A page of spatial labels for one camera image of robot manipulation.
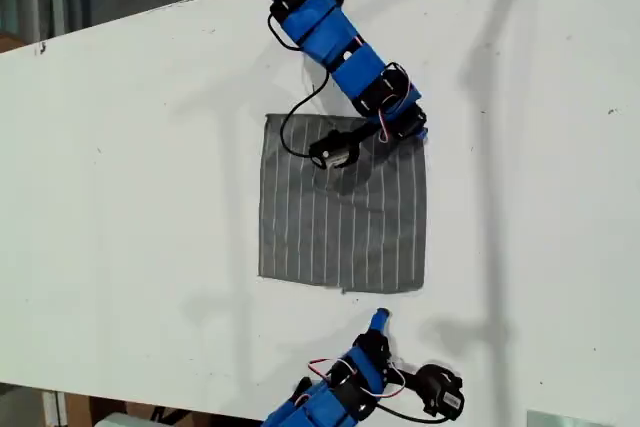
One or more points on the black camera box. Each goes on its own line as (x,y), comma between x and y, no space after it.
(440,392)
(332,152)

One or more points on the black camera stalk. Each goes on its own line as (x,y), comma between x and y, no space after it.
(365,129)
(405,378)

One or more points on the white container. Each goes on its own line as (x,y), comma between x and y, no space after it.
(120,421)

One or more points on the grey white-striped square towel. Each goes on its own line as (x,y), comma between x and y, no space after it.
(310,227)

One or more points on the brown cardboard box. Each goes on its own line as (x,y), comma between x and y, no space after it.
(80,409)

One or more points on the white table leg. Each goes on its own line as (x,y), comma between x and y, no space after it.
(52,409)

